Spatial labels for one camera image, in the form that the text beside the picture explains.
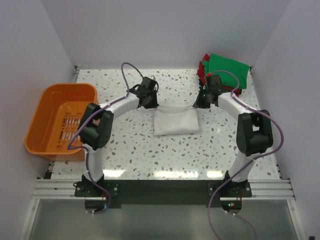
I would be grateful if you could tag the red folded t shirt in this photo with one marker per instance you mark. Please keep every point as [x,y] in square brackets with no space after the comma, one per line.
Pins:
[203,69]

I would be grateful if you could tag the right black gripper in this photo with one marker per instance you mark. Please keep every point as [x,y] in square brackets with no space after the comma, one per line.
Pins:
[198,103]

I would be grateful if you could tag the orange plastic basket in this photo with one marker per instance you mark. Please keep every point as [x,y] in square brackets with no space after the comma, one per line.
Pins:
[56,119]

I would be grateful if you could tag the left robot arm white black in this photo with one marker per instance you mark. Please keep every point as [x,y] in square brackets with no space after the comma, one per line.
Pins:
[95,128]

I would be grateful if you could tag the green folded t shirt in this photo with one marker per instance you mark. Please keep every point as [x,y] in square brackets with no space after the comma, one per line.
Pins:
[213,62]

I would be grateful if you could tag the white t shirt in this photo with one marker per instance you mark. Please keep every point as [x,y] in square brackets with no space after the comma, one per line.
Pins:
[175,119]

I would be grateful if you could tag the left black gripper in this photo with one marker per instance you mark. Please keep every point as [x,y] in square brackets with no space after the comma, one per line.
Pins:
[153,104]

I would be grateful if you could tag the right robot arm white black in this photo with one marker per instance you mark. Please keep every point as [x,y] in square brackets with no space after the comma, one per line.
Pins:
[253,134]

